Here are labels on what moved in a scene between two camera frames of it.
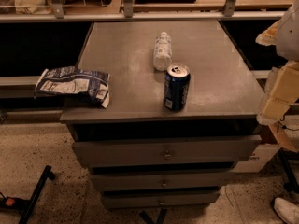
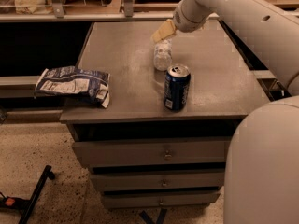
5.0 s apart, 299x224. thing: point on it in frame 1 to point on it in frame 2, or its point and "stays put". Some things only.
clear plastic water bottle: [163, 51] stays put
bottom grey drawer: [159, 200] stays put
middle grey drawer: [163, 180] stays put
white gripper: [289, 35] to [184, 21]
